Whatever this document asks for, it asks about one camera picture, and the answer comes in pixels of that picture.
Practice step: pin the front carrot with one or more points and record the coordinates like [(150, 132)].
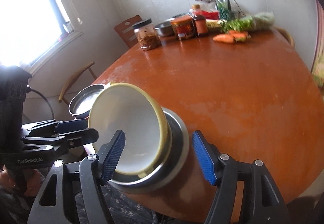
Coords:
[(224, 38)]

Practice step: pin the rear carrot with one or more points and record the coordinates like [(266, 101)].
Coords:
[(239, 36)]

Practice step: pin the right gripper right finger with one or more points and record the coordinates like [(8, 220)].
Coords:
[(262, 201)]

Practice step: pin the yellow white ceramic bowl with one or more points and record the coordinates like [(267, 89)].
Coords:
[(126, 107)]

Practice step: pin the curved back wooden chair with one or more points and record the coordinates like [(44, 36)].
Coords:
[(73, 79)]

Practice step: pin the large steel basin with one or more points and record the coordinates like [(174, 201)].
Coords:
[(174, 153)]

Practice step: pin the far wooden chair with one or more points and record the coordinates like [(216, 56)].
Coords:
[(287, 36)]

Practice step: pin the clear plastic bottle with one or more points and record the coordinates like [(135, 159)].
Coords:
[(222, 6)]

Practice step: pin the red lidded sauce jar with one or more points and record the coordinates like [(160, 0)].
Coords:
[(183, 27)]

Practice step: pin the window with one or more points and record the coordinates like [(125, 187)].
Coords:
[(32, 31)]

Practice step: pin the hello kitty door curtain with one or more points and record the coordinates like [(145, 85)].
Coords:
[(318, 63)]

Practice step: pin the carrot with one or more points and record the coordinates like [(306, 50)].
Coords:
[(224, 38), (239, 36)]

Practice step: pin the red slatted wooden chair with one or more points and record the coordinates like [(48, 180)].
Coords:
[(126, 32)]

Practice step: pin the red snack package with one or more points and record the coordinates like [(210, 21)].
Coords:
[(211, 15)]

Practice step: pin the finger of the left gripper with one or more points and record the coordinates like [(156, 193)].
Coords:
[(52, 127), (67, 141)]

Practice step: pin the dark sauce bottle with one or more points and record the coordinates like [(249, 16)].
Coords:
[(199, 21)]

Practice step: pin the steel bowl at back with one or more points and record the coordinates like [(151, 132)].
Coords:
[(164, 29)]

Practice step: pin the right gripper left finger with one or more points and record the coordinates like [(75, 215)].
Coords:
[(55, 201)]

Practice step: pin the person's left hand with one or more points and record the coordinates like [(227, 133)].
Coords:
[(33, 185)]

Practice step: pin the bag of green vegetables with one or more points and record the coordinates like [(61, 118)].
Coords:
[(251, 23)]

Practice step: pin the steel pan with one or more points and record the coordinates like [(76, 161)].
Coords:
[(81, 104)]

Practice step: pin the clear jar black lid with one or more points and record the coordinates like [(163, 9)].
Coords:
[(146, 34)]

